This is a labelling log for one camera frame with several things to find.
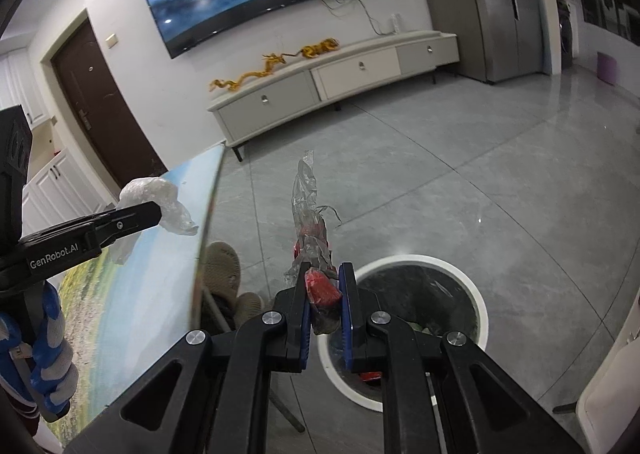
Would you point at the left blue white gloved hand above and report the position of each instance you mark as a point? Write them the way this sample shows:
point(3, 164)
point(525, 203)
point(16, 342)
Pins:
point(38, 375)

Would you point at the wall light switch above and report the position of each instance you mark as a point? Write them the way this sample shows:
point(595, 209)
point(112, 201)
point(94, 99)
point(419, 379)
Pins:
point(111, 40)

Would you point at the white lower shoe cabinet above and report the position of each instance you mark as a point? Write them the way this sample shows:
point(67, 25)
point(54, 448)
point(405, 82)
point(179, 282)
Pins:
point(59, 192)

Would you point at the grey double door refrigerator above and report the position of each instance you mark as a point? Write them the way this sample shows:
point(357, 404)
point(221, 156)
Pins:
point(490, 4)

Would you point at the white grey TV cabinet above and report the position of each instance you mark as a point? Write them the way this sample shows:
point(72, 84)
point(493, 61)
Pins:
point(305, 85)

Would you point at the golden dragon ornament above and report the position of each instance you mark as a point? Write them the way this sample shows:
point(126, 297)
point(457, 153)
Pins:
point(269, 65)

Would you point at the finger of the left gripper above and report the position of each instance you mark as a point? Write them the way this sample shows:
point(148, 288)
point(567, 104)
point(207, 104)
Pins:
point(118, 223)

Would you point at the white router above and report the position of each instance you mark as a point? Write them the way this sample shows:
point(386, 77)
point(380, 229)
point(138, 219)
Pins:
point(396, 22)

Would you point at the beige slippers on floor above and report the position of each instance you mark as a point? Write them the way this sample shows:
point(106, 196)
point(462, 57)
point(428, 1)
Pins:
point(223, 307)

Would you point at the white round trash bin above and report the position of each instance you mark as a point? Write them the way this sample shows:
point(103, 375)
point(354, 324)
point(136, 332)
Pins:
point(433, 296)

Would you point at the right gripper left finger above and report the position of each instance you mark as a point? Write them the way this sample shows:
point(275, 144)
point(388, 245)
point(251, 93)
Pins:
point(291, 350)

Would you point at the white chair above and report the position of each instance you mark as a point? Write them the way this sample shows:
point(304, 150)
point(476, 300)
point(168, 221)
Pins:
point(608, 409)

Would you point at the red clear wrapper trash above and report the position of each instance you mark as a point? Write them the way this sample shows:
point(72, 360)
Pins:
point(312, 255)

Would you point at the golden tiger ornament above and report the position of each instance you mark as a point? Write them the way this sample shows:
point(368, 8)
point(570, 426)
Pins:
point(316, 50)

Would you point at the dark brown entrance door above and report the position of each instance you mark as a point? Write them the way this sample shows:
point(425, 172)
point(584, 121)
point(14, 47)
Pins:
point(101, 111)

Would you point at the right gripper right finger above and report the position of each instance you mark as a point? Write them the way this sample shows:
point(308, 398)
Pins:
point(362, 351)

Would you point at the white upper wall cabinet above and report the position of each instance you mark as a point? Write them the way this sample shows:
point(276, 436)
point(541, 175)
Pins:
point(18, 87)

